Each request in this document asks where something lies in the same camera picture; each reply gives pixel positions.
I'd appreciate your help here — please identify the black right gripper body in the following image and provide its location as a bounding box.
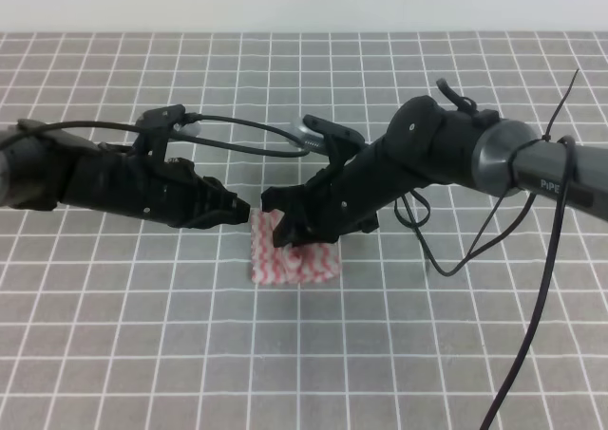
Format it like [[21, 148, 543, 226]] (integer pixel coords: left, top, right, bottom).
[[303, 173, 379, 245]]

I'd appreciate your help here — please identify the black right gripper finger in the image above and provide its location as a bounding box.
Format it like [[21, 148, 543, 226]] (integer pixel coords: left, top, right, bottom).
[[273, 213, 309, 248], [261, 184, 310, 216]]

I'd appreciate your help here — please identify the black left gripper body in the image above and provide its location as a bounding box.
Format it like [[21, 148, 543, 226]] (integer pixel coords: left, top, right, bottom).
[[59, 152, 223, 229]]

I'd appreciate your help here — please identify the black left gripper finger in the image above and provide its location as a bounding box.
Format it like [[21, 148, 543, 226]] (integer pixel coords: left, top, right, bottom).
[[189, 177, 251, 230]]

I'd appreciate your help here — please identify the pink white wavy striped towel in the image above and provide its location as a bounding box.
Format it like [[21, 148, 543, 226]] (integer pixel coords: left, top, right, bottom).
[[250, 209, 342, 285]]

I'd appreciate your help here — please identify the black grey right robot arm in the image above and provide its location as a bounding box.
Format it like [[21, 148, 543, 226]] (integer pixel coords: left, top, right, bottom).
[[261, 80, 566, 247]]

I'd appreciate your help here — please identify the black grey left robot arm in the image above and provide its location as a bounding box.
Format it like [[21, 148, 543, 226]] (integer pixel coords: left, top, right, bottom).
[[1, 120, 250, 230]]

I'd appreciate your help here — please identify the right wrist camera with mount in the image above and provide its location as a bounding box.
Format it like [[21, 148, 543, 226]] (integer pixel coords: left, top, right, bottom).
[[288, 114, 367, 169]]

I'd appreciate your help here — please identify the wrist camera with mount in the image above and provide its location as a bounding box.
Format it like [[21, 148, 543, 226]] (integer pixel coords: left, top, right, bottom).
[[288, 114, 367, 169], [131, 104, 202, 162]]

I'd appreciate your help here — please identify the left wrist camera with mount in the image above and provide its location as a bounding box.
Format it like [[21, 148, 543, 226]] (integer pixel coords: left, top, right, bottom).
[[131, 104, 202, 162]]

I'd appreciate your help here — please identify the black left camera cable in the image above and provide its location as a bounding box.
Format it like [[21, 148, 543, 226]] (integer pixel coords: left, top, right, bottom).
[[0, 112, 310, 159]]

